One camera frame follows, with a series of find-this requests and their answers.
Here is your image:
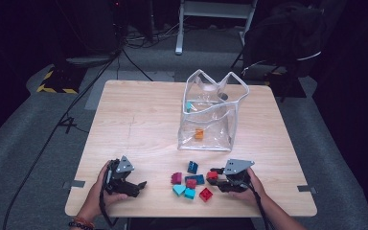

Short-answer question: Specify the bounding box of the yellow black striped base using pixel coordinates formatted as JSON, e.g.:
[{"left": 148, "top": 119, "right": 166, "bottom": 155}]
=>
[{"left": 36, "top": 65, "right": 87, "bottom": 95}]

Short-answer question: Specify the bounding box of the black computer tower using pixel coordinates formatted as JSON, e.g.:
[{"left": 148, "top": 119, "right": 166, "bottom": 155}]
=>
[{"left": 85, "top": 0, "right": 124, "bottom": 56}]

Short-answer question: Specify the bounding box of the dark jacket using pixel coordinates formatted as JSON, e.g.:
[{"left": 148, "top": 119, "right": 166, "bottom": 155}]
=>
[{"left": 242, "top": 3, "right": 329, "bottom": 78}]

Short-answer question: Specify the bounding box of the black beaded bracelet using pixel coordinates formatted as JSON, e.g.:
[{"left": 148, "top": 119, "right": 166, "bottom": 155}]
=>
[{"left": 68, "top": 220, "right": 94, "bottom": 230}]

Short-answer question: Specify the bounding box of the clear plastic bag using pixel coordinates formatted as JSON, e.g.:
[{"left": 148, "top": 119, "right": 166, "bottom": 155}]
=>
[{"left": 176, "top": 68, "right": 250, "bottom": 152}]

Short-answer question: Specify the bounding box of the black tape cross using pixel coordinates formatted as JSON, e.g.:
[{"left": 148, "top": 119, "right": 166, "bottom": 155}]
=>
[{"left": 57, "top": 114, "right": 89, "bottom": 135}]

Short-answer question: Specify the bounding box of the bundle of black cables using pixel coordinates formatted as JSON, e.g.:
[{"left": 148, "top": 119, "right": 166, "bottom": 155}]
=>
[{"left": 124, "top": 22, "right": 186, "bottom": 49}]

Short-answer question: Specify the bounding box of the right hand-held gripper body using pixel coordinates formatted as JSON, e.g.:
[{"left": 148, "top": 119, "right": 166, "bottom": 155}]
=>
[{"left": 219, "top": 158, "right": 256, "bottom": 194}]

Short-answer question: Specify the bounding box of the person's right hand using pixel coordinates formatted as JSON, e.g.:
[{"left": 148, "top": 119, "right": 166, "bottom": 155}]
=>
[{"left": 233, "top": 168, "right": 266, "bottom": 205}]

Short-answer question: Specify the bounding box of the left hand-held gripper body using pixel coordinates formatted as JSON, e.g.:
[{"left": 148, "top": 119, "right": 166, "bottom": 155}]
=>
[{"left": 103, "top": 155, "right": 136, "bottom": 195}]

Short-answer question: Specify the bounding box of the grey tape strip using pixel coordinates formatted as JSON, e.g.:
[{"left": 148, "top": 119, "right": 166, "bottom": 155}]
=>
[
  {"left": 296, "top": 185, "right": 318, "bottom": 195},
  {"left": 62, "top": 180, "right": 86, "bottom": 190}
]

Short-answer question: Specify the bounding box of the dark blue long block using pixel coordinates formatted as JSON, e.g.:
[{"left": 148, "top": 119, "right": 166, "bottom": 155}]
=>
[{"left": 184, "top": 173, "right": 206, "bottom": 186}]

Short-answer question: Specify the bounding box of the left hand-held gripper black cable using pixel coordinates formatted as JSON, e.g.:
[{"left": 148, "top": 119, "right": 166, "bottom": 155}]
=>
[{"left": 99, "top": 181, "right": 119, "bottom": 228}]

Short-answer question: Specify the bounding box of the white metal stand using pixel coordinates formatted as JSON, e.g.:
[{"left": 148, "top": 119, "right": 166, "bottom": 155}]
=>
[{"left": 174, "top": 0, "right": 259, "bottom": 56}]

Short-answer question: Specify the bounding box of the long black floor cable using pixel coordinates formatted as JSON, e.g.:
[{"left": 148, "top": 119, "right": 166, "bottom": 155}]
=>
[{"left": 2, "top": 47, "right": 124, "bottom": 230}]

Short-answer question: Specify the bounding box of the person's left hand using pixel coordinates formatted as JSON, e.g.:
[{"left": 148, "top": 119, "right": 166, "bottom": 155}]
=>
[{"left": 80, "top": 161, "right": 129, "bottom": 222}]

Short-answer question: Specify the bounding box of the orange bracelet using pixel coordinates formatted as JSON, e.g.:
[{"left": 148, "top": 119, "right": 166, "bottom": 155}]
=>
[{"left": 73, "top": 217, "right": 96, "bottom": 228}]

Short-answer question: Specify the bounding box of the hand-held gripper black cable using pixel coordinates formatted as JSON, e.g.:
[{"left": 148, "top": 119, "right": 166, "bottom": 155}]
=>
[
  {"left": 99, "top": 181, "right": 119, "bottom": 228},
  {"left": 247, "top": 181, "right": 276, "bottom": 230}
]

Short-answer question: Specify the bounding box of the dark blue small block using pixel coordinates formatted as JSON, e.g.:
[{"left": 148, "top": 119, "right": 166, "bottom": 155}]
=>
[{"left": 186, "top": 160, "right": 199, "bottom": 175}]

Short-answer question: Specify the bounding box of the right hand-held gripper black cable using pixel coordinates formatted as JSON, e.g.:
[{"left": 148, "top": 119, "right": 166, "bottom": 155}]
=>
[{"left": 247, "top": 181, "right": 276, "bottom": 230}]

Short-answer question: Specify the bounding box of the black chair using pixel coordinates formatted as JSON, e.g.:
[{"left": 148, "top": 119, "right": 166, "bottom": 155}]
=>
[{"left": 229, "top": 47, "right": 301, "bottom": 104}]

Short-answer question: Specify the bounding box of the grey stand base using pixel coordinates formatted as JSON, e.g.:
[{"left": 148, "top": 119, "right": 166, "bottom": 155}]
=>
[{"left": 65, "top": 56, "right": 113, "bottom": 66}]

